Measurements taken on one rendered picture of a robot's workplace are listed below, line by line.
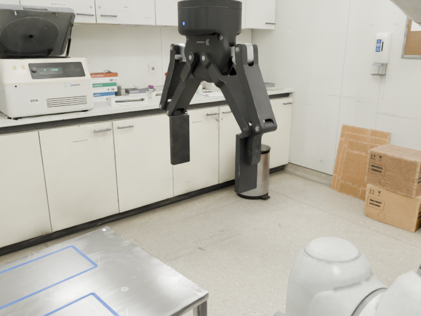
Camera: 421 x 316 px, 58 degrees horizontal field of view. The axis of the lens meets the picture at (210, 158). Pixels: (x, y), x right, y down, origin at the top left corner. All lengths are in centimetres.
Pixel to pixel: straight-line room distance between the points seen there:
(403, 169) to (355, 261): 236
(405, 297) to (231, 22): 50
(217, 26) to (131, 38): 318
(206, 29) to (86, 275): 72
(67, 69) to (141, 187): 106
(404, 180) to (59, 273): 258
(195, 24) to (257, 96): 11
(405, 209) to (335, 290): 248
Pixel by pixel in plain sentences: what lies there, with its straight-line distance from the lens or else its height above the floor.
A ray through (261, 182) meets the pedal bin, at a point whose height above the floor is 17.
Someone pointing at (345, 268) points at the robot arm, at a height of 96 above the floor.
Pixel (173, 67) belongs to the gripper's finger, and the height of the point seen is 132.
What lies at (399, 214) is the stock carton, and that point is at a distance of 324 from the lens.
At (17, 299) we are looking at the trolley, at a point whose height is 82.
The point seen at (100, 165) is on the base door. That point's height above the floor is 50.
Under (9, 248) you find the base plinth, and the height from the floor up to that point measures 3.
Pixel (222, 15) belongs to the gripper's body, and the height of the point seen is 138.
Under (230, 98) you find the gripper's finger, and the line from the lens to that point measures 43.
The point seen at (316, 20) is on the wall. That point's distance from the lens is 395.
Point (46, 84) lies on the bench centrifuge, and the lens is 267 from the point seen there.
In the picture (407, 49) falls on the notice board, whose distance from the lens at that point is 347.
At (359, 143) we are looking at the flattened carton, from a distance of 368.
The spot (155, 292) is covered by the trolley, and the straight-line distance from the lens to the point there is 91.
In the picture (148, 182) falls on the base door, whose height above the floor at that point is 28.
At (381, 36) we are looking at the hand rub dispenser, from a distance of 348.
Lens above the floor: 135
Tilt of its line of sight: 17 degrees down
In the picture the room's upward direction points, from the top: straight up
